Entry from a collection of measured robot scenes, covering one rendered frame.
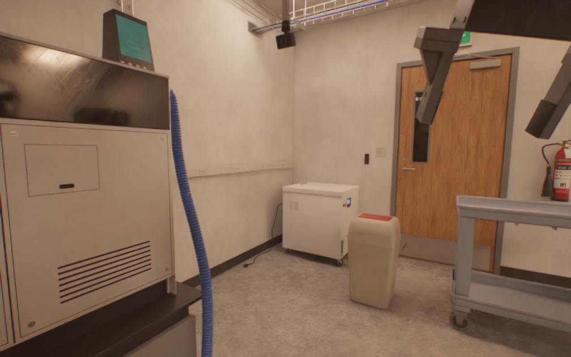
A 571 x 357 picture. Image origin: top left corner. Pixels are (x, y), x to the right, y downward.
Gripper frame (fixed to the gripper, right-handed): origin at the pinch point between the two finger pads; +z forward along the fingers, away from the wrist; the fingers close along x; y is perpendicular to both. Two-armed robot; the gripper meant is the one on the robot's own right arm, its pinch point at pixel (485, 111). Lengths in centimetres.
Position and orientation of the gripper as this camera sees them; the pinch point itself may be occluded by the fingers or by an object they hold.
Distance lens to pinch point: 41.7
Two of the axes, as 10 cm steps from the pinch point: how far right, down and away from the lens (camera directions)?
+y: -1.6, 4.8, -8.6
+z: -0.8, 8.6, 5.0
